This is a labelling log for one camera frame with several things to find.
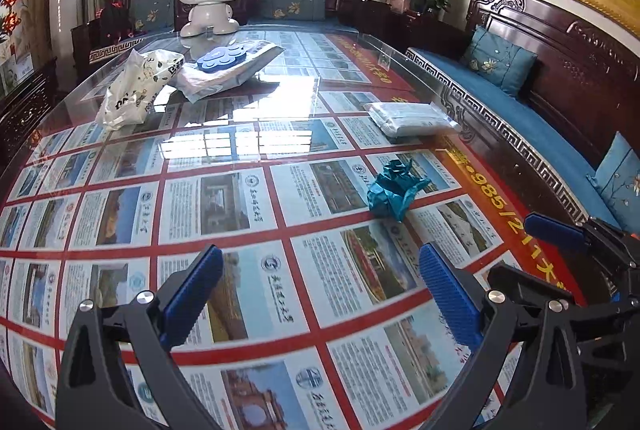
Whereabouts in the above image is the white printed plastic bag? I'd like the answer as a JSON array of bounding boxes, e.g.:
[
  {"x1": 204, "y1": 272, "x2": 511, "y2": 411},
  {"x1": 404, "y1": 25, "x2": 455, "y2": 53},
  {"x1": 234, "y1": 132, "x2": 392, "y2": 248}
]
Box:
[{"x1": 96, "y1": 49, "x2": 186, "y2": 131}]

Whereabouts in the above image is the teal wrapper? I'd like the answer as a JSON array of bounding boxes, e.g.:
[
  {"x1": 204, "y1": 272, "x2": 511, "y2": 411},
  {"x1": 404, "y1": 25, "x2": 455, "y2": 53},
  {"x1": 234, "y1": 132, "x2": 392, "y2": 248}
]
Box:
[{"x1": 366, "y1": 158, "x2": 432, "y2": 223}]

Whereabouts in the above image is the red knot string decoration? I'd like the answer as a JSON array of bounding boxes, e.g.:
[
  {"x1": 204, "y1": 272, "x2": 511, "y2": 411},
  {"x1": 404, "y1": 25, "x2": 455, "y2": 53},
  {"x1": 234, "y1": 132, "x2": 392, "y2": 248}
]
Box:
[{"x1": 0, "y1": 0, "x2": 28, "y2": 41}]

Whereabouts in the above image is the flat white packet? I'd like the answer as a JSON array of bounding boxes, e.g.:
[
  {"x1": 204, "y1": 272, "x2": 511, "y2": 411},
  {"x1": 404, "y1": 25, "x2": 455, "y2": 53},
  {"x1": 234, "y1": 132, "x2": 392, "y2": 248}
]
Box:
[{"x1": 362, "y1": 101, "x2": 463, "y2": 138}]

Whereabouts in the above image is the long carved wooden sofa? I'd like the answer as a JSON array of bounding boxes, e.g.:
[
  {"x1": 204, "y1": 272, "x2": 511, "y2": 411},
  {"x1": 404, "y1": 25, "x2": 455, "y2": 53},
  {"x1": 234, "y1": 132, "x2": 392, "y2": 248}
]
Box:
[{"x1": 405, "y1": 0, "x2": 640, "y2": 236}]

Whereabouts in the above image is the blue embroidered sofa pillow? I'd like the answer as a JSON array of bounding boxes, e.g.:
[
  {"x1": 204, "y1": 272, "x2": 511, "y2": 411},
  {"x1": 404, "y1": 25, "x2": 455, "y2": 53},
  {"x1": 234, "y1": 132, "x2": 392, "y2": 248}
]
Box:
[
  {"x1": 460, "y1": 26, "x2": 538, "y2": 98},
  {"x1": 587, "y1": 131, "x2": 640, "y2": 221}
]

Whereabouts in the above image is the dark red bag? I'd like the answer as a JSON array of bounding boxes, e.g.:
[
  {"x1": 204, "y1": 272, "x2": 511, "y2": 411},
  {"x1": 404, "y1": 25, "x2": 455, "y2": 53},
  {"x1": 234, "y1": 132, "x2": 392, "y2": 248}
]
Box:
[{"x1": 95, "y1": 2, "x2": 132, "y2": 42}]

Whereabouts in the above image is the dark wooden television cabinet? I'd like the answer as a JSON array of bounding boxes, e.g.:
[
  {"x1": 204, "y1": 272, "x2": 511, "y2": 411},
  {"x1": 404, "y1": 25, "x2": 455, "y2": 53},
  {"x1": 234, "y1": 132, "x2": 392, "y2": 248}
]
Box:
[{"x1": 0, "y1": 57, "x2": 58, "y2": 171}]

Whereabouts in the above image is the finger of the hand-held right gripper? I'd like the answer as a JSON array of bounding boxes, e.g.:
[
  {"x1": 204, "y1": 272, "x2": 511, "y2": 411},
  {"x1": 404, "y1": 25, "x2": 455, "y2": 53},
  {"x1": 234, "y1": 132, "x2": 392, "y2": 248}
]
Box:
[
  {"x1": 523, "y1": 212, "x2": 596, "y2": 256},
  {"x1": 486, "y1": 261, "x2": 576, "y2": 306}
]

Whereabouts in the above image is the dark wooden side table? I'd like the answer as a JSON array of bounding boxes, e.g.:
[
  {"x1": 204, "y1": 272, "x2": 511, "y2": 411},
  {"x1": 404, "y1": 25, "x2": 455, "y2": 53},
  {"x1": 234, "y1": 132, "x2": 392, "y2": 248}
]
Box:
[{"x1": 357, "y1": 0, "x2": 468, "y2": 56}]

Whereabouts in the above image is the white wipes packet blue lid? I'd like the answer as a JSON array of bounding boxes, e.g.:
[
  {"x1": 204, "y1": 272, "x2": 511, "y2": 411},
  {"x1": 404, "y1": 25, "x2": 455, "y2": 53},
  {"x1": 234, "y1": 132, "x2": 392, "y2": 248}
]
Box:
[{"x1": 175, "y1": 40, "x2": 285, "y2": 103}]

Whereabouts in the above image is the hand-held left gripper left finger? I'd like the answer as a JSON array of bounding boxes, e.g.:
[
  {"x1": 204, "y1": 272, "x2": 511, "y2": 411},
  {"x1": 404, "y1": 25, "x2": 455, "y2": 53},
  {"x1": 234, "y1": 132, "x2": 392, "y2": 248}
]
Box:
[{"x1": 54, "y1": 246, "x2": 224, "y2": 430}]

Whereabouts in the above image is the teal embroidered armchair pillow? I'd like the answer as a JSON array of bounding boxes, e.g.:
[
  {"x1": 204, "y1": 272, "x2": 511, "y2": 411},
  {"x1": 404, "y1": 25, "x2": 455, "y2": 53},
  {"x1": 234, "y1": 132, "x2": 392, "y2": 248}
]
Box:
[
  {"x1": 257, "y1": 0, "x2": 328, "y2": 22},
  {"x1": 129, "y1": 0, "x2": 176, "y2": 33}
]

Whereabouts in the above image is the red printed table poster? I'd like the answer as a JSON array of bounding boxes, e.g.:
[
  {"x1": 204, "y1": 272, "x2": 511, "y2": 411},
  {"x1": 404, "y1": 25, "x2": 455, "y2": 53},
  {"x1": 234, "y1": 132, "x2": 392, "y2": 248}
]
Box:
[{"x1": 0, "y1": 30, "x2": 586, "y2": 430}]

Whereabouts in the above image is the blue sofa seat cushion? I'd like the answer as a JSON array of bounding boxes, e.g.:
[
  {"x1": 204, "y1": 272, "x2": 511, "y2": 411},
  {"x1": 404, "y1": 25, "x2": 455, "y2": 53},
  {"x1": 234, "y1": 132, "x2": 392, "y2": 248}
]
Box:
[{"x1": 406, "y1": 47, "x2": 626, "y2": 231}]

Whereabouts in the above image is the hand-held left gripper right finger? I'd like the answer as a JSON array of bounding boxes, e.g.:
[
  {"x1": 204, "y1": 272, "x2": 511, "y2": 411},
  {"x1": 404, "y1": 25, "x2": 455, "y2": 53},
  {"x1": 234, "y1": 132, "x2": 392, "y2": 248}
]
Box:
[{"x1": 418, "y1": 244, "x2": 586, "y2": 430}]

